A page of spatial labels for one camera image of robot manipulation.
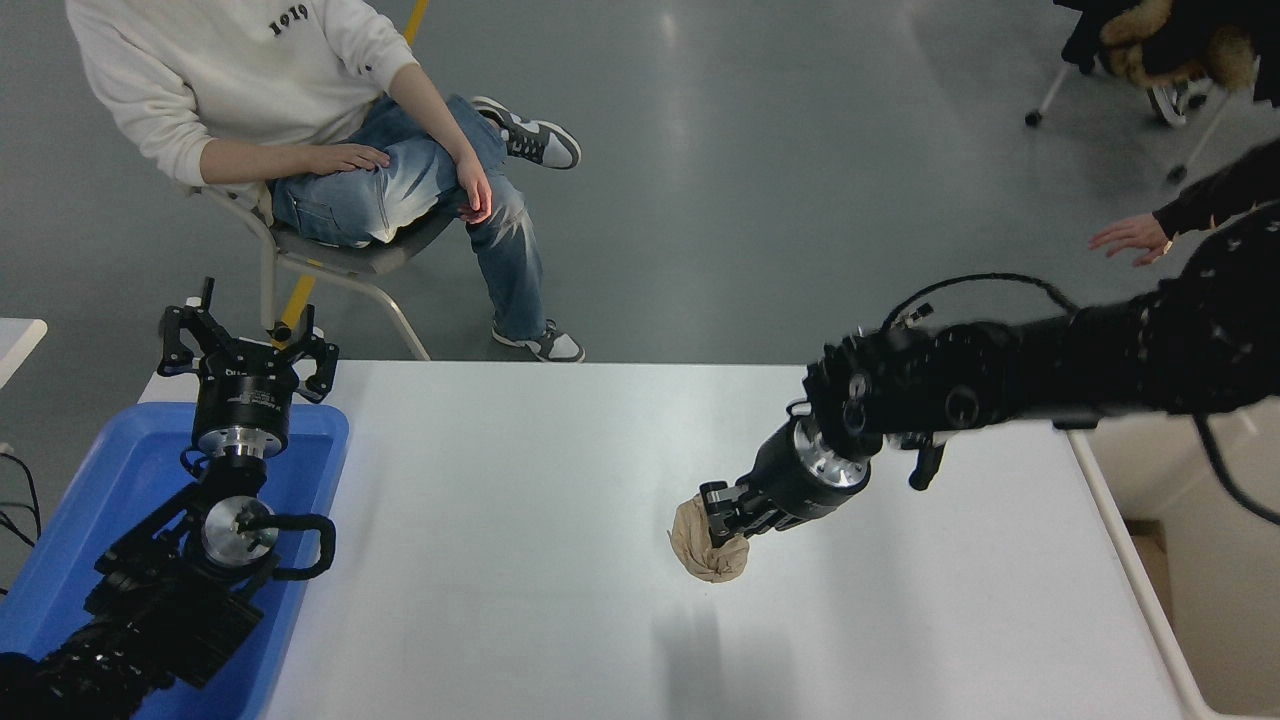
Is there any grey white sneaker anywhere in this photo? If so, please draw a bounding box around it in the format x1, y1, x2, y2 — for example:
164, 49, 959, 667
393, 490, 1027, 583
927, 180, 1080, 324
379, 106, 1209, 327
492, 318, 586, 364
470, 95, 583, 171

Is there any small white side table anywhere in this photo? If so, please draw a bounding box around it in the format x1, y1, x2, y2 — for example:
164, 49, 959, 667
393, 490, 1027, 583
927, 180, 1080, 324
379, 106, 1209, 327
0, 318, 48, 391

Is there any white dark shoe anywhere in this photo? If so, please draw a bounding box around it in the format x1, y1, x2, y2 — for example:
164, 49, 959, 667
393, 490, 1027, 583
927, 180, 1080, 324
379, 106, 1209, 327
1150, 80, 1211, 126

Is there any standing person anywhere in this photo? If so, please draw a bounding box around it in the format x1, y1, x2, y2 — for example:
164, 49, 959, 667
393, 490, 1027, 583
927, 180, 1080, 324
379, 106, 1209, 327
1088, 135, 1280, 267

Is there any tan paper ball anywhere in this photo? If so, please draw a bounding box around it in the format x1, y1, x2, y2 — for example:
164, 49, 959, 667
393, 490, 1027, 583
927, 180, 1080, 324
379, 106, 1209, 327
668, 495, 750, 584

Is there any seated person's right hand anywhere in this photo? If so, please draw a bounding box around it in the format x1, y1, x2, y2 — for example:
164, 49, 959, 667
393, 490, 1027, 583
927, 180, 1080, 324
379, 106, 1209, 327
303, 143, 391, 176

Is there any blue plastic tray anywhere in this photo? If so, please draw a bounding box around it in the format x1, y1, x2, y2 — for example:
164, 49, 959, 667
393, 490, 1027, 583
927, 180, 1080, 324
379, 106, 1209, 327
0, 402, 351, 720

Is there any seated person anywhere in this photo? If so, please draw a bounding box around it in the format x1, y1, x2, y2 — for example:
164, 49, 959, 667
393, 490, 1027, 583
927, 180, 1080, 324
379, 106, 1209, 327
64, 0, 586, 364

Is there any standing person's hand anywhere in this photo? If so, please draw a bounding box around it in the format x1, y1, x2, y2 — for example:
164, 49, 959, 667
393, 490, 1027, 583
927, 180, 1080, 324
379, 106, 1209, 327
1088, 212, 1173, 267

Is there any seated person's left hand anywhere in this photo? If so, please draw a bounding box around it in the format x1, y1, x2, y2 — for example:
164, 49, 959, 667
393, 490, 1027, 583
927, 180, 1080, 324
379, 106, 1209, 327
455, 159, 494, 225

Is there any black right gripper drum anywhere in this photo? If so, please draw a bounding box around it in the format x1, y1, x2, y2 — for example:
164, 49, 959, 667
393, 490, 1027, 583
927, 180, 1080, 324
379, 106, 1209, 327
745, 425, 863, 527

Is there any large pale bin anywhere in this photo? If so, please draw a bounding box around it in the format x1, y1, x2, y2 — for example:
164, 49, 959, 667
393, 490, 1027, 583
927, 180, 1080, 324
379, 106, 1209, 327
1066, 405, 1280, 720

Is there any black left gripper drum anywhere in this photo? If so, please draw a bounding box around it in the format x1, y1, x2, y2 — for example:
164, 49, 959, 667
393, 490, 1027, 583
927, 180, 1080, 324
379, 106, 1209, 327
192, 360, 299, 435

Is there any grey metal frame chair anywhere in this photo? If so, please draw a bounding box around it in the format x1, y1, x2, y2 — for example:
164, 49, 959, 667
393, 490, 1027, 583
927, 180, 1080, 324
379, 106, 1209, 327
188, 180, 458, 363

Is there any black cable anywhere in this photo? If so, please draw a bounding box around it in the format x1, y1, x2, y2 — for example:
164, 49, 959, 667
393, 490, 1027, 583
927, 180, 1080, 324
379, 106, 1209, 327
0, 445, 43, 551

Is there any white wheeled chair frame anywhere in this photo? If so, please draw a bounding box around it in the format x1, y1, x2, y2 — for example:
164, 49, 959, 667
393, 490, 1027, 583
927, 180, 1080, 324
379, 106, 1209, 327
1025, 62, 1241, 185

